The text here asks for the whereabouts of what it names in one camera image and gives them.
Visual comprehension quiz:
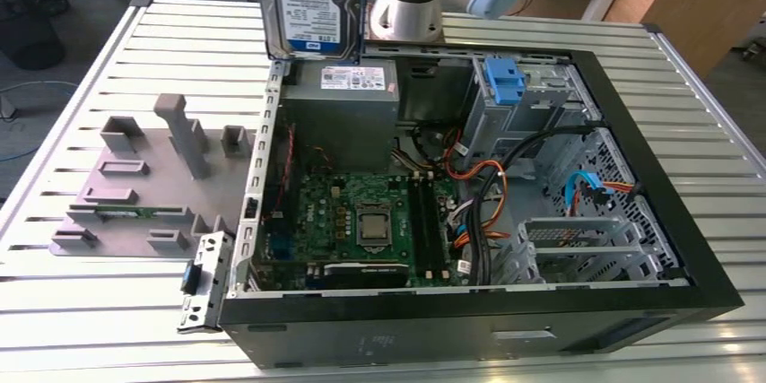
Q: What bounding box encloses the hard disk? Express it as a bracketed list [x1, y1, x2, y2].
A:
[250, 0, 376, 64]

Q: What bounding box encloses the blue SATA wire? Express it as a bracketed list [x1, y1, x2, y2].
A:
[562, 170, 599, 219]

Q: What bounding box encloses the orange yellow power wire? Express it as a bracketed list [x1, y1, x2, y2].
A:
[589, 180, 643, 212]

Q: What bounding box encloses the grey power supply unit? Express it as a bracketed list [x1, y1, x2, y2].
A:
[280, 57, 400, 173]

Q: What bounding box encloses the blue drive bay latch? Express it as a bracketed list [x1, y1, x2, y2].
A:
[484, 57, 527, 106]

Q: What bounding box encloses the black mesh waste bin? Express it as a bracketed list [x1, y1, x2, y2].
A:
[0, 0, 72, 71]

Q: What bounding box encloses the green motherboard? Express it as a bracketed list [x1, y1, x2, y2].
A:
[262, 171, 474, 290]

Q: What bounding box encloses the grey parts rack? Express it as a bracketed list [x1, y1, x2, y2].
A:
[49, 93, 259, 259]

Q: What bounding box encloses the silver CPU in socket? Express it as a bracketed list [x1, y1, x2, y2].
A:
[354, 202, 396, 254]

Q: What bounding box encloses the black RAM slot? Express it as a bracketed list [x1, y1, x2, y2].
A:
[424, 170, 451, 280]
[410, 170, 435, 280]

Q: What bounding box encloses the green RAM stick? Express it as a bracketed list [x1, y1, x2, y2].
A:
[93, 205, 161, 218]

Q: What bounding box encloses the wooden cabinet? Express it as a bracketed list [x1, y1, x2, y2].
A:
[639, 0, 766, 79]

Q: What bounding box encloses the black graphics card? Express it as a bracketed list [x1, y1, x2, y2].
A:
[307, 260, 412, 290]

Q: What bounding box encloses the black chair base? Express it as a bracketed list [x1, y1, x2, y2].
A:
[739, 19, 766, 61]

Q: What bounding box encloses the black PC case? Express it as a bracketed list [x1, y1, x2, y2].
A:
[218, 34, 746, 369]

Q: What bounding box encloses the blue floor cable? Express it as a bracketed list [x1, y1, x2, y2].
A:
[0, 80, 79, 164]

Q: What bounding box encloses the orange wire loop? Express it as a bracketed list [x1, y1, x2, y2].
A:
[446, 159, 510, 228]

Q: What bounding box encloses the black cable bundle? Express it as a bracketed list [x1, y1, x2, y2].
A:
[466, 125, 606, 286]

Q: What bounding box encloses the metal expansion slot bracket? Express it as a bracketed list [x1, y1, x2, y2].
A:
[176, 230, 236, 335]

